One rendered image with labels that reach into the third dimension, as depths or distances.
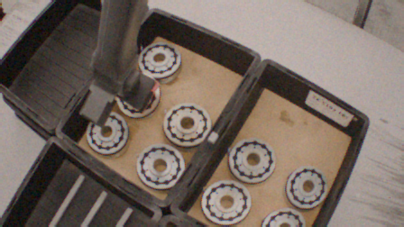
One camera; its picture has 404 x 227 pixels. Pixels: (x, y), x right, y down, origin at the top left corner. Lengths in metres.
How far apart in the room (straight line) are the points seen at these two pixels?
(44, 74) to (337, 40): 0.92
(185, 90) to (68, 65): 0.33
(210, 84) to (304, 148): 0.27
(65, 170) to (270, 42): 0.71
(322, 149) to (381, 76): 0.46
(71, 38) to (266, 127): 0.58
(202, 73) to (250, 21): 0.34
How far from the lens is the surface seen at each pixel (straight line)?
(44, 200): 0.94
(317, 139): 0.96
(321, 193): 0.89
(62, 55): 1.10
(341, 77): 1.23
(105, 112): 0.73
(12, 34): 1.44
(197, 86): 0.98
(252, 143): 0.89
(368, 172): 1.13
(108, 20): 0.49
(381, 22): 2.56
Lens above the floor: 1.67
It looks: 63 degrees down
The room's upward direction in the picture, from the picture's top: 2 degrees clockwise
